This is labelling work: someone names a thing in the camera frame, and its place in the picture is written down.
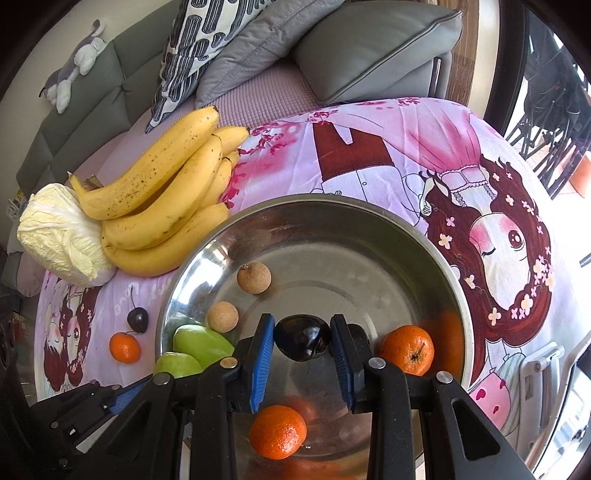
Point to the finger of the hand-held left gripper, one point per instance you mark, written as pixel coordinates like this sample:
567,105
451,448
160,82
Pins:
122,399

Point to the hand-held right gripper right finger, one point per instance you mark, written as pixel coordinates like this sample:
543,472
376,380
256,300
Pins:
344,369

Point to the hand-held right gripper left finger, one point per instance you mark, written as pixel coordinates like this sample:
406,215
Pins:
261,369

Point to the dark plum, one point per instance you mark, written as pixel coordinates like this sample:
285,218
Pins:
300,337

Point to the green mango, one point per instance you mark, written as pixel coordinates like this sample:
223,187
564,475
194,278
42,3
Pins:
203,344
178,364

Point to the brown longan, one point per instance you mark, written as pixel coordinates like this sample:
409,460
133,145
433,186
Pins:
254,277
222,316

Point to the round metal plate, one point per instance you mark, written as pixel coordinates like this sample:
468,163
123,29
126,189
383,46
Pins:
323,258

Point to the orange tangerine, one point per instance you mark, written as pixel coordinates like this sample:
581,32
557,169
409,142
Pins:
124,347
277,431
406,348

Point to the dark red cherry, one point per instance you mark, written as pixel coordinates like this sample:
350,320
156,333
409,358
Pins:
137,319

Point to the napa cabbage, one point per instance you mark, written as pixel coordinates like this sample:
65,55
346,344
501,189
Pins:
55,235

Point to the yellow banana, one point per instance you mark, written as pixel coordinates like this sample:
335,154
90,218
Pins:
175,207
157,258
233,138
152,170
221,180

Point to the pink cartoon printed blanket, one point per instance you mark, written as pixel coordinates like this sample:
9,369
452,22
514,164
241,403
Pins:
378,184

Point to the grey sofa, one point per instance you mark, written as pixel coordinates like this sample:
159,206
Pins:
115,78

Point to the grey leather cushion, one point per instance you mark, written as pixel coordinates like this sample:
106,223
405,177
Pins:
369,50

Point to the grey and white plush toy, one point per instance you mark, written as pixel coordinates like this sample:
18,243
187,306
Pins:
85,50

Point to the grey fabric pillow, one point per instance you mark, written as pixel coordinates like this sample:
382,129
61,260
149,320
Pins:
258,46

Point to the black and white patterned pillow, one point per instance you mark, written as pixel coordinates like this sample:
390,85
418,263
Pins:
194,46

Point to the brown carved wooden panel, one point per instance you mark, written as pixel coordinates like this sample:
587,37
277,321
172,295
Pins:
466,46

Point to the black metal chair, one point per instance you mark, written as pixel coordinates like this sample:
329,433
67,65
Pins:
549,83

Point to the white plastic frame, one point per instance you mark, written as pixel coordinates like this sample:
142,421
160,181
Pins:
542,364

